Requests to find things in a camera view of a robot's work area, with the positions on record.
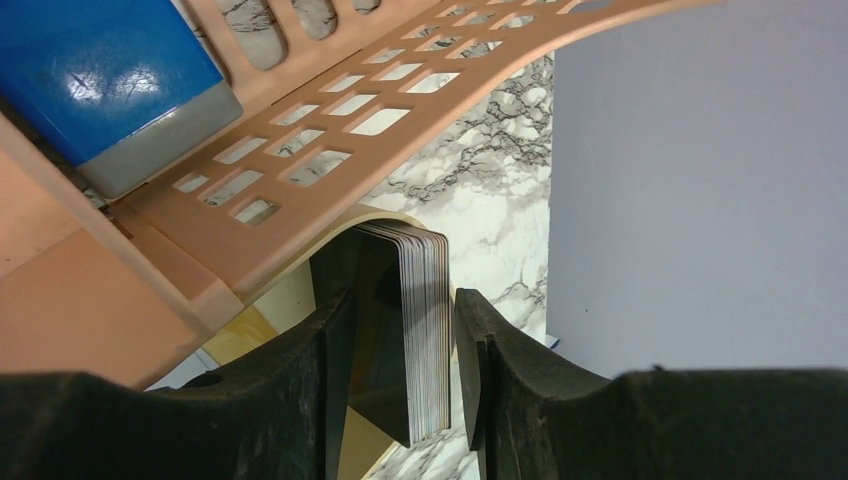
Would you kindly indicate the peach plastic file organizer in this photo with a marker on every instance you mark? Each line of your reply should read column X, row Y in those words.
column 129, row 296

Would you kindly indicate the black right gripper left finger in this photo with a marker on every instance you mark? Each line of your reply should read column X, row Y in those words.
column 199, row 424

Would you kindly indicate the blue grey box in organizer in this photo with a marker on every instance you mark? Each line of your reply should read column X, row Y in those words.
column 120, row 89

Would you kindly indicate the gold card lying in tray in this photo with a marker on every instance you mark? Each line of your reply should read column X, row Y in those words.
column 247, row 331

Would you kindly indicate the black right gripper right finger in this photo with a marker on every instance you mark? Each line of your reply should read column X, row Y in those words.
column 531, row 414

